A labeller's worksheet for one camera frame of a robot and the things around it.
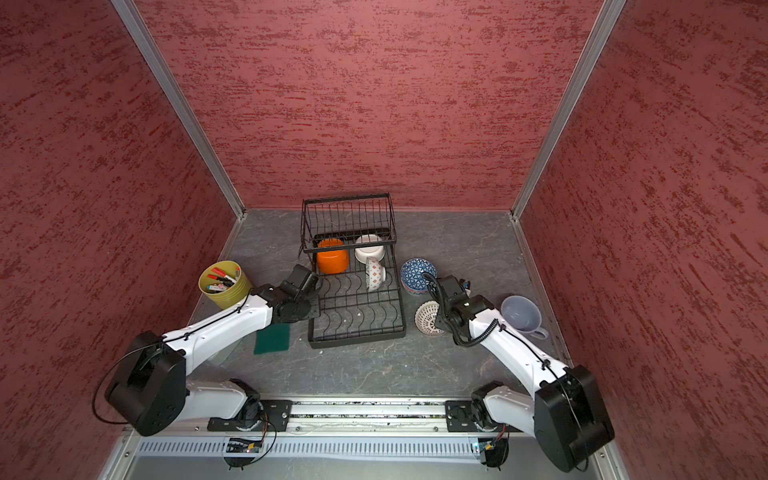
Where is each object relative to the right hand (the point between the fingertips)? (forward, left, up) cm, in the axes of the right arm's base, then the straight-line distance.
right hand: (446, 327), depth 84 cm
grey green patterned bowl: (+15, +21, +5) cm, 26 cm away
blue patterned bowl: (+19, +9, -1) cm, 21 cm away
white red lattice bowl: (+5, +5, -3) cm, 8 cm away
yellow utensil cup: (+7, +63, +9) cm, 64 cm away
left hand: (+5, +39, 0) cm, 40 cm away
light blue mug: (+2, -23, +1) cm, 23 cm away
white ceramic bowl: (+26, +25, +3) cm, 36 cm away
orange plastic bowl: (+24, +36, 0) cm, 43 cm away
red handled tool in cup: (+15, +66, +6) cm, 68 cm away
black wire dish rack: (+34, +30, -1) cm, 45 cm away
